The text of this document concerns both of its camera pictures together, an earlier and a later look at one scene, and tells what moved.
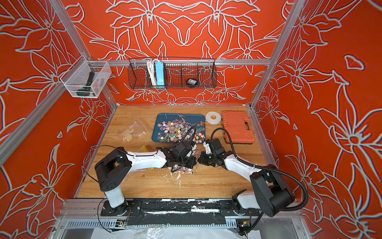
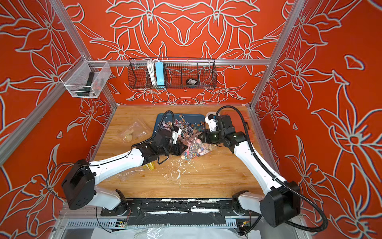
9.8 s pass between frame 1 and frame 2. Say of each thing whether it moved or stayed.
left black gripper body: moved
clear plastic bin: stayed
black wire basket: stayed
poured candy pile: stayed
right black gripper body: moved
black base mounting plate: stayed
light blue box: stayed
